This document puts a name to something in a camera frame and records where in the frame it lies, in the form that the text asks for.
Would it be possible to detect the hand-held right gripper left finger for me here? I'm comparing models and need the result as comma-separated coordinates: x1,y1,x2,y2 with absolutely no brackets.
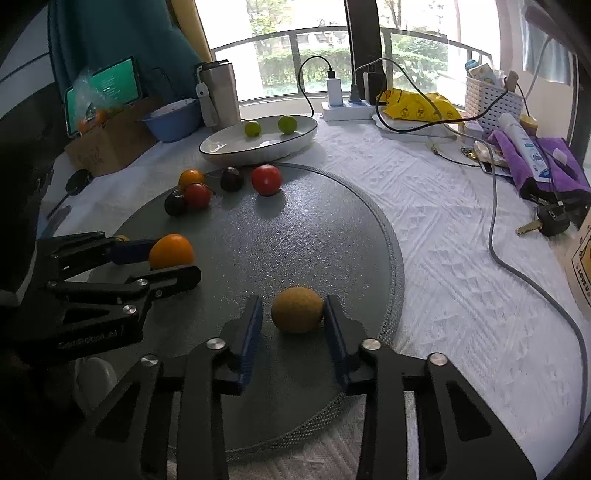
51,295,264,480

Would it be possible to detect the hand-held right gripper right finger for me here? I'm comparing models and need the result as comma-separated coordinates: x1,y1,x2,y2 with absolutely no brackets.
323,295,539,480

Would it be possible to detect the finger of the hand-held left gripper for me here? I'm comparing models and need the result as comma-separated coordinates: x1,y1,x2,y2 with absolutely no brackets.
18,265,202,360
38,232,160,283

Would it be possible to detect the large orange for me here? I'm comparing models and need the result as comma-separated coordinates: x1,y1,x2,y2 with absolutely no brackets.
148,234,195,271

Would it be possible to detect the brown kiwi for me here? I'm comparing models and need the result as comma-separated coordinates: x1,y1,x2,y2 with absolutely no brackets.
271,287,325,334

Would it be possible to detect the dark plum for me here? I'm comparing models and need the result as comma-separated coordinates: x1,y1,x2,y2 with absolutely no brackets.
164,190,188,217
220,167,244,193

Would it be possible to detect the small red tomato with stem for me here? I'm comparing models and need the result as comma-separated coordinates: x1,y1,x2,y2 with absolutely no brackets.
185,183,212,210

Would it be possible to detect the small orange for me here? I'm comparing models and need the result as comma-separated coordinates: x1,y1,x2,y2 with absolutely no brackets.
178,169,205,191

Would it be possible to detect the large red tomato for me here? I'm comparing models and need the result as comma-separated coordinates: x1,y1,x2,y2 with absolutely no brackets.
250,165,283,196

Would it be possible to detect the white plate with dark rim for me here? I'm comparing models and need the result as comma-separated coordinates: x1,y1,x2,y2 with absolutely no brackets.
199,114,319,168

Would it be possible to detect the black spoon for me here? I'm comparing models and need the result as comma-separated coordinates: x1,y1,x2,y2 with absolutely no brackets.
46,169,90,220

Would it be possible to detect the round grey placemat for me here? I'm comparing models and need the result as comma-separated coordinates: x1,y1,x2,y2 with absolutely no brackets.
88,162,406,462

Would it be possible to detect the cardboard box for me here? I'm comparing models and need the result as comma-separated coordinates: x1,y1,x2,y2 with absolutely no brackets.
65,95,164,178

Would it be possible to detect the white textured tablecloth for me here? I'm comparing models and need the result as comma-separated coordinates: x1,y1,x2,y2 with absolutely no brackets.
39,115,591,480

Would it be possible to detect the clear plastic bag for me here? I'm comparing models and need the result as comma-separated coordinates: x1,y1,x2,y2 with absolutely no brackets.
74,69,116,134

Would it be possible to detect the blue bowl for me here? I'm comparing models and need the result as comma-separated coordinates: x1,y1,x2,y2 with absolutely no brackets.
141,98,202,143

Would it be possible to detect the small pale bowl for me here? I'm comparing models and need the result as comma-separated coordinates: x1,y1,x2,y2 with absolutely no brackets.
150,99,195,118

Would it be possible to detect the phone with green screen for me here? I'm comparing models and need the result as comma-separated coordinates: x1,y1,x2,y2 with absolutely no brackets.
64,56,143,137

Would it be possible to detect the stainless steel tumbler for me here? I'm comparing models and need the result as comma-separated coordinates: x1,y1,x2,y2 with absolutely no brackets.
196,60,242,130

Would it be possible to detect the teal curtain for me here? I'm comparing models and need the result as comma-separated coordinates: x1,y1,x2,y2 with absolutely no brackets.
48,0,204,100

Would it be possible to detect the white packet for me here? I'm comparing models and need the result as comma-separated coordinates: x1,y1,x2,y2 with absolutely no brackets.
373,113,458,139

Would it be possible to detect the white power strip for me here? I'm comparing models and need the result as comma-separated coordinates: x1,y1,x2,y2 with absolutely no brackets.
322,100,377,122

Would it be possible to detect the yellow curtain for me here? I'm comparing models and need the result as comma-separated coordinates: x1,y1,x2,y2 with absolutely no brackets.
185,0,213,65

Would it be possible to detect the white charger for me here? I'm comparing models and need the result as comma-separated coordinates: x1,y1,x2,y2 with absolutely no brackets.
326,69,345,107

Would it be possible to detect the black car key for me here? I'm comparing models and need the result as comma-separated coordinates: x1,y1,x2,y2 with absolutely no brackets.
516,203,572,238

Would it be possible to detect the yellow printed bag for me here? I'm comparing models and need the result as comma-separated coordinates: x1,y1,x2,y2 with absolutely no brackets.
379,88,462,123

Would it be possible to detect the black charger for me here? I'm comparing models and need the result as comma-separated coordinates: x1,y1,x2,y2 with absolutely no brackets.
362,70,386,104

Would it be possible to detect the beige printed carton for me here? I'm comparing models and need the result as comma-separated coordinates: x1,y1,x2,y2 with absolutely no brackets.
556,212,591,310

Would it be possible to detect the balcony railing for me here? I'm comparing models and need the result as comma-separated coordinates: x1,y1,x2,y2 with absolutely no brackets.
210,25,499,102

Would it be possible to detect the white tube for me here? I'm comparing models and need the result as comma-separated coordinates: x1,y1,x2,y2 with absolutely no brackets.
498,112,555,183

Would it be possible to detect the white woven basket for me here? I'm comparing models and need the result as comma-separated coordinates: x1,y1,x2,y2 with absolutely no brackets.
464,74,522,132

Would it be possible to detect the purple pouch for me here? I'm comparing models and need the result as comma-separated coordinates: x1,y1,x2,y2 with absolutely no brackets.
487,129,591,206

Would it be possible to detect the small printed carton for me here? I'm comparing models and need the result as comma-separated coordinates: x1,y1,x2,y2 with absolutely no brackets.
467,61,503,86

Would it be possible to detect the grey cable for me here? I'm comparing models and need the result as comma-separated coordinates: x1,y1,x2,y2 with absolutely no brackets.
487,159,585,437

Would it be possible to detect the long black cable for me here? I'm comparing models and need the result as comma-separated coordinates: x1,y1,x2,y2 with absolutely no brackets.
353,58,467,134

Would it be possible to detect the black charger cable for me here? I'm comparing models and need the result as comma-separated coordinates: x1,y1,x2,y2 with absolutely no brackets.
298,55,335,121

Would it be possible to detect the dark window post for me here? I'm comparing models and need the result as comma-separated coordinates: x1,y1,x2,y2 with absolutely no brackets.
344,0,386,75

